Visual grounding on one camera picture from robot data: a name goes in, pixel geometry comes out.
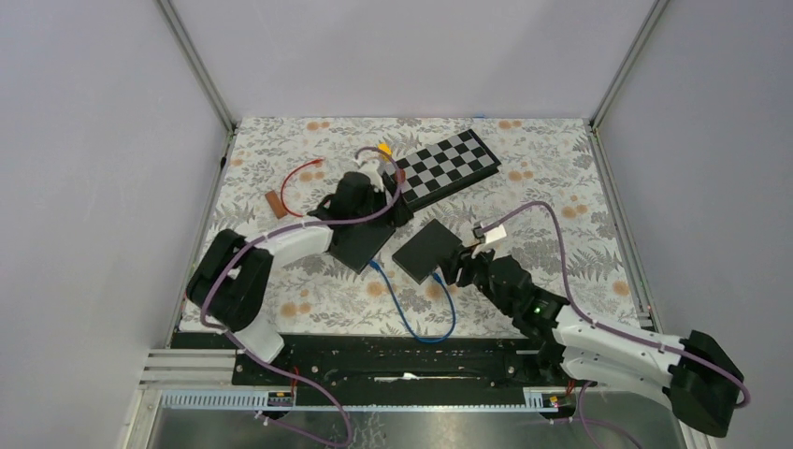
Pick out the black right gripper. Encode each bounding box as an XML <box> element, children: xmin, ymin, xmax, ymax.
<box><xmin>434</xmin><ymin>239</ymin><xmax>513</xmax><ymax>315</ymax></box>

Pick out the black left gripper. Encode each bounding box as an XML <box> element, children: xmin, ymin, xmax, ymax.
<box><xmin>351</xmin><ymin>182</ymin><xmax>413</xmax><ymax>228</ymax></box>

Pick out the black network switch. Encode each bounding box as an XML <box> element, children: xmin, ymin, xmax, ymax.
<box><xmin>392</xmin><ymin>219</ymin><xmax>462</xmax><ymax>284</ymax></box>
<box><xmin>327</xmin><ymin>219</ymin><xmax>397</xmax><ymax>274</ymax></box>

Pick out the red cable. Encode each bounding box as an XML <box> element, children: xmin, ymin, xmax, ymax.
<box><xmin>280</xmin><ymin>159</ymin><xmax>326</xmax><ymax>218</ymax></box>

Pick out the blue ethernet cable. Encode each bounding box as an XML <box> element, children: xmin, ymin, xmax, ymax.
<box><xmin>368</xmin><ymin>260</ymin><xmax>458</xmax><ymax>345</ymax></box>

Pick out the black white chessboard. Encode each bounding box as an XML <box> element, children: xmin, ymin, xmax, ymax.
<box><xmin>396</xmin><ymin>129</ymin><xmax>501</xmax><ymax>212</ymax></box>

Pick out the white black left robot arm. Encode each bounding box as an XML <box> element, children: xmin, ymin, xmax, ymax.
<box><xmin>185</xmin><ymin>171</ymin><xmax>413</xmax><ymax>384</ymax></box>

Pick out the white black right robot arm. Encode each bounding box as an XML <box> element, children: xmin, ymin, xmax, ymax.
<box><xmin>440</xmin><ymin>247</ymin><xmax>744</xmax><ymax>438</ymax></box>

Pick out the floral table mat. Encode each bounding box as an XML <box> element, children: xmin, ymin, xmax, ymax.
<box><xmin>209</xmin><ymin>117</ymin><xmax>638</xmax><ymax>338</ymax></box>

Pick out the reddish brown wooden block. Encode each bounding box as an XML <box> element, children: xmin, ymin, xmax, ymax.
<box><xmin>265</xmin><ymin>191</ymin><xmax>288</xmax><ymax>219</ymax></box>

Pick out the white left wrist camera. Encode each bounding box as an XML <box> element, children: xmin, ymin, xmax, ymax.
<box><xmin>355</xmin><ymin>156</ymin><xmax>383</xmax><ymax>191</ymax></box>

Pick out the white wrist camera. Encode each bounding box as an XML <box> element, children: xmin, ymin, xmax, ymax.
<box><xmin>355</xmin><ymin>156</ymin><xmax>383</xmax><ymax>191</ymax></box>
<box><xmin>472</xmin><ymin>224</ymin><xmax>507</xmax><ymax>253</ymax></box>

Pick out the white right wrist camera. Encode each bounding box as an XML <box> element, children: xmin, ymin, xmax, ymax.
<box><xmin>472</xmin><ymin>224</ymin><xmax>507</xmax><ymax>253</ymax></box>

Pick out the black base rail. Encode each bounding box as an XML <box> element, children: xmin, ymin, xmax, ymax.
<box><xmin>170</xmin><ymin>332</ymin><xmax>612</xmax><ymax>409</ymax></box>

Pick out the right aluminium frame post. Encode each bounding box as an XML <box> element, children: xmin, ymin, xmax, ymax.
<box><xmin>589</xmin><ymin>0</ymin><xmax>670</xmax><ymax>130</ymax></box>

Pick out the aluminium frame post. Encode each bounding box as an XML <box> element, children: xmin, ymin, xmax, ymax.
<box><xmin>589</xmin><ymin>0</ymin><xmax>670</xmax><ymax>130</ymax></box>
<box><xmin>154</xmin><ymin>0</ymin><xmax>237</xmax><ymax>133</ymax></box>

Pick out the left aluminium frame post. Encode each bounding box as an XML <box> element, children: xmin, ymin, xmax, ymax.
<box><xmin>154</xmin><ymin>0</ymin><xmax>237</xmax><ymax>133</ymax></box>

